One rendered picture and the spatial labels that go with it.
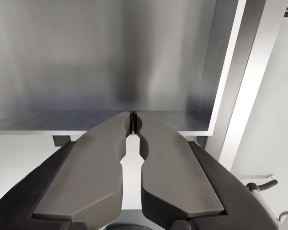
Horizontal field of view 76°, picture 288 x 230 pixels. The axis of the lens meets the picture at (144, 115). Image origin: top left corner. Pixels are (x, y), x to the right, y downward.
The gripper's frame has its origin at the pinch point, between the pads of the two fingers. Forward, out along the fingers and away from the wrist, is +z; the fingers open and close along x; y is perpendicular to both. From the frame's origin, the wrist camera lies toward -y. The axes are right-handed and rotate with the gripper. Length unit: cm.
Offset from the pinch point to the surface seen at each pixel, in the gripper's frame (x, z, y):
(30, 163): -10.8, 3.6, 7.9
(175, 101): 3.7, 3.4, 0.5
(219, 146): 7.7, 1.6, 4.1
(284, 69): 86, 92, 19
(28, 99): -8.9, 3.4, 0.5
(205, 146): 6.4, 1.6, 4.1
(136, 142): 0.2, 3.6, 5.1
